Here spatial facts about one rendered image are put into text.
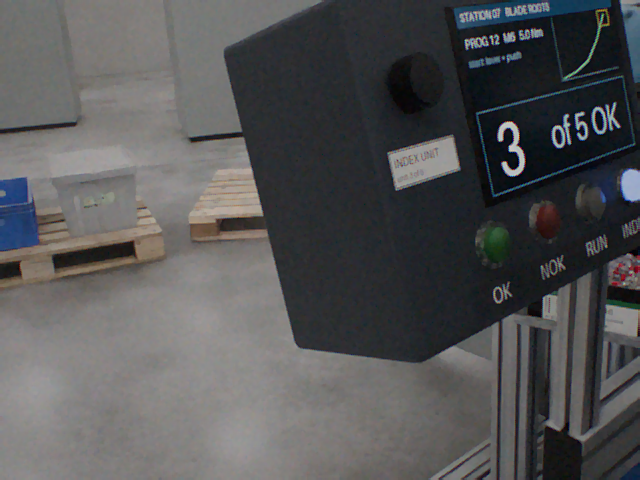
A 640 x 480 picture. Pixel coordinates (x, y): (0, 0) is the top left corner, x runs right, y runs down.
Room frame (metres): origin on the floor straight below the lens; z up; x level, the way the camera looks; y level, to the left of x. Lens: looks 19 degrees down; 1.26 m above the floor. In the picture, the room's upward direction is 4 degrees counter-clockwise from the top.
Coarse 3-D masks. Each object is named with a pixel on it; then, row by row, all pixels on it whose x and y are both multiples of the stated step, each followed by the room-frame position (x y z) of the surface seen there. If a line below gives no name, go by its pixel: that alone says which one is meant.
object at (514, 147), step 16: (480, 112) 0.40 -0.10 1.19; (496, 112) 0.41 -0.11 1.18; (512, 112) 0.42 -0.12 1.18; (528, 112) 0.43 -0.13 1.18; (480, 128) 0.40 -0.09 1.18; (496, 128) 0.41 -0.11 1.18; (512, 128) 0.42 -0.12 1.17; (528, 128) 0.43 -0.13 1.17; (496, 144) 0.41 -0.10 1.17; (512, 144) 0.41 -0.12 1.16; (528, 144) 0.42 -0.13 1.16; (496, 160) 0.40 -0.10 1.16; (512, 160) 0.41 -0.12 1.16; (528, 160) 0.42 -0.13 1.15; (496, 176) 0.40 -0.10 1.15; (512, 176) 0.41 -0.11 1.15; (528, 176) 0.41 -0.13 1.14; (496, 192) 0.39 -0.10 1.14; (512, 192) 0.40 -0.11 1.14
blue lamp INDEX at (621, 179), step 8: (624, 168) 0.48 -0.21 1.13; (632, 168) 0.48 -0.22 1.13; (624, 176) 0.47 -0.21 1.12; (632, 176) 0.47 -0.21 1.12; (624, 184) 0.47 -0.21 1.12; (632, 184) 0.47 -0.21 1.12; (624, 192) 0.47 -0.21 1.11; (632, 192) 0.47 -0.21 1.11; (624, 200) 0.47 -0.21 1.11; (632, 200) 0.47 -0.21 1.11
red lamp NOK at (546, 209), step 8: (544, 200) 0.42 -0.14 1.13; (536, 208) 0.41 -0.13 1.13; (544, 208) 0.41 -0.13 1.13; (552, 208) 0.41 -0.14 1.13; (536, 216) 0.41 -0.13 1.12; (544, 216) 0.41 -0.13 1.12; (552, 216) 0.41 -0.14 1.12; (536, 224) 0.41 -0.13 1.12; (544, 224) 0.40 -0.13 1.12; (552, 224) 0.41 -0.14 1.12; (560, 224) 0.41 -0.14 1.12; (536, 232) 0.40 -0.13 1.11; (544, 232) 0.40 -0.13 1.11; (552, 232) 0.41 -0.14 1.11; (536, 240) 0.41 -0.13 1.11; (544, 240) 0.41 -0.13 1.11; (552, 240) 0.41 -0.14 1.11
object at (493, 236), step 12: (480, 228) 0.38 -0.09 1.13; (492, 228) 0.38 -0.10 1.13; (504, 228) 0.39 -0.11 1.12; (480, 240) 0.37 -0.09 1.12; (492, 240) 0.37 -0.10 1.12; (504, 240) 0.38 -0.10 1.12; (480, 252) 0.37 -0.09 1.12; (492, 252) 0.37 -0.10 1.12; (504, 252) 0.37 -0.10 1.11; (492, 264) 0.37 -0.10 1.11
